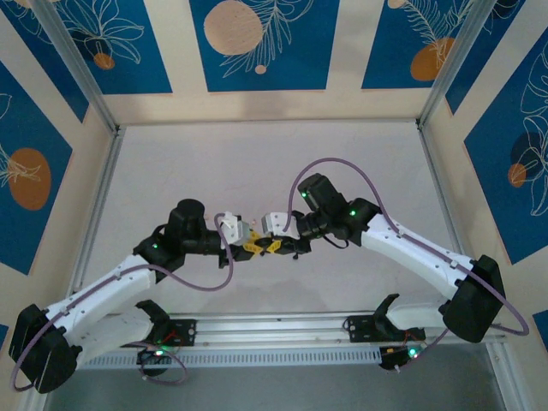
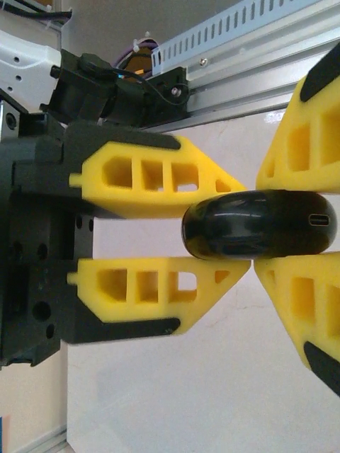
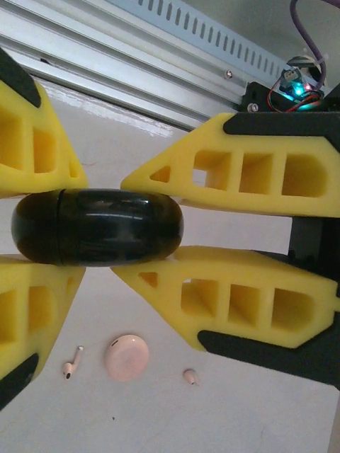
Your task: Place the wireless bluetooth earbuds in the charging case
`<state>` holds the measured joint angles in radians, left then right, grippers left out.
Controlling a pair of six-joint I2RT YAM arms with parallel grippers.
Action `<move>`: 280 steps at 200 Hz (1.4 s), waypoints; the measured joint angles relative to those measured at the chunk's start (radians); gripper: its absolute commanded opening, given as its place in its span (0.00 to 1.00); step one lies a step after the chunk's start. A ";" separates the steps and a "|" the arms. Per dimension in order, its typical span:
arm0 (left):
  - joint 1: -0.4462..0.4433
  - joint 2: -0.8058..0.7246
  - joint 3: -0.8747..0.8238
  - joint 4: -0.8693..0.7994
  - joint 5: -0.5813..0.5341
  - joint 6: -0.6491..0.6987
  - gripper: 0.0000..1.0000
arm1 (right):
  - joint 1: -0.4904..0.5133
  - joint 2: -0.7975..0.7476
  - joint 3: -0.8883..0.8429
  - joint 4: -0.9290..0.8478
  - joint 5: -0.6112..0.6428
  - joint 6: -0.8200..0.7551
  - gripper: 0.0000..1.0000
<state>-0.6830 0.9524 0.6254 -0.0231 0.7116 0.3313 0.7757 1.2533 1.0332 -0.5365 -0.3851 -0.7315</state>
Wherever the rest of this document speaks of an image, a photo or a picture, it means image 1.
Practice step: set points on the aluminium mounting rail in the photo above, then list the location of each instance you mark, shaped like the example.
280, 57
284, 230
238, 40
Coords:
274, 327

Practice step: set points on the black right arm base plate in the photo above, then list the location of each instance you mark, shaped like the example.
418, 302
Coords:
359, 329

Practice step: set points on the aluminium side rail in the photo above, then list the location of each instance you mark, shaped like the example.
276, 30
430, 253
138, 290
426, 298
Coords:
441, 188
100, 205

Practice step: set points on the aluminium frame post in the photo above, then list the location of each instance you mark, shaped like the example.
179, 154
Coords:
458, 64
77, 64

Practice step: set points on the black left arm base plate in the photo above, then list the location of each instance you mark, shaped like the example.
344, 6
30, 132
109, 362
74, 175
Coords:
186, 333

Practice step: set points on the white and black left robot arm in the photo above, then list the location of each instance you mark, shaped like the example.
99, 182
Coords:
107, 293

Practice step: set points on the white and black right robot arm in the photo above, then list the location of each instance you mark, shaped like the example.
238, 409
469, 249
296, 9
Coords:
411, 248

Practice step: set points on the blue floral wall panel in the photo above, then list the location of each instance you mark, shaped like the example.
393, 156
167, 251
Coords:
541, 327
150, 64
51, 73
299, 43
492, 64
492, 192
25, 120
385, 43

